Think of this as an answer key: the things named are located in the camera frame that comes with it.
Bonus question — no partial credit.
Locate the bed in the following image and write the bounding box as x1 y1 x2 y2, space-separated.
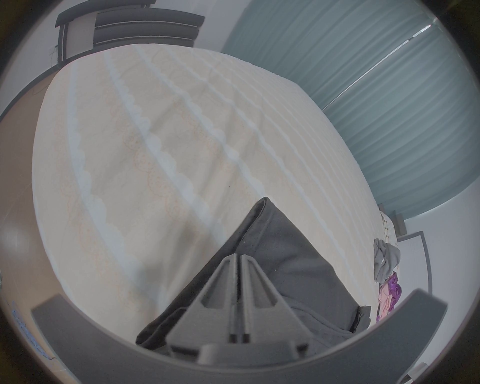
32 43 433 340

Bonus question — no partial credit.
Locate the blue-green curtain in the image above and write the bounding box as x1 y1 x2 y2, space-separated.
322 22 478 219
221 0 434 110

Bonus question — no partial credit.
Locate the dark grey chest of drawers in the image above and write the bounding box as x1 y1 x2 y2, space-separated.
55 0 206 64

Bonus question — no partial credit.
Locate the pink garment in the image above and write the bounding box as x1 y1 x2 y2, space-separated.
378 289 395 319

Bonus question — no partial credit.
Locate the white printed pillow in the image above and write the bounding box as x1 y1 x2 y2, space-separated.
379 211 399 241

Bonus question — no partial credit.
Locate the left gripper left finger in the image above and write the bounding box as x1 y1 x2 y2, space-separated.
165 253 239 361

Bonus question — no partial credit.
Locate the grey garment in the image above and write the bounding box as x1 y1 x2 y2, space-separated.
373 238 403 284

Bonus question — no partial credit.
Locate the black T-shirt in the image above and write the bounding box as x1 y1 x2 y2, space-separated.
135 197 373 356

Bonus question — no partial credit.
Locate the purple garment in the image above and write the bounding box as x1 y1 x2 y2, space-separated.
376 273 403 322

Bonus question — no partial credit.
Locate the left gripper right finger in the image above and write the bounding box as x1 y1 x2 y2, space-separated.
240 254 312 361

